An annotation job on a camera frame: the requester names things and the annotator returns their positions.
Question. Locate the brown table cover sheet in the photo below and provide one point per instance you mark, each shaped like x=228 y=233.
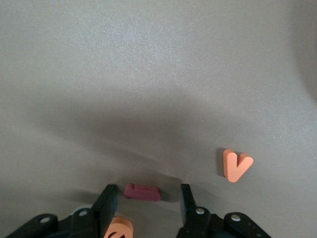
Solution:
x=148 y=74

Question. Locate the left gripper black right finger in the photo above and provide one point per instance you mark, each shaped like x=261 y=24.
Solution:
x=189 y=205

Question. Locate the dark red foam letter l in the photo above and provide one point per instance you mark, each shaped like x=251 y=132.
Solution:
x=143 y=193

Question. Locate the orange foam letter v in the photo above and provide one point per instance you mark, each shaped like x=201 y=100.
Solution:
x=231 y=171

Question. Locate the orange foam letter e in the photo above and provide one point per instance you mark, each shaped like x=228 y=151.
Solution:
x=122 y=224

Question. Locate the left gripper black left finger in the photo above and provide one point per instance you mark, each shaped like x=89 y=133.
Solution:
x=106 y=205

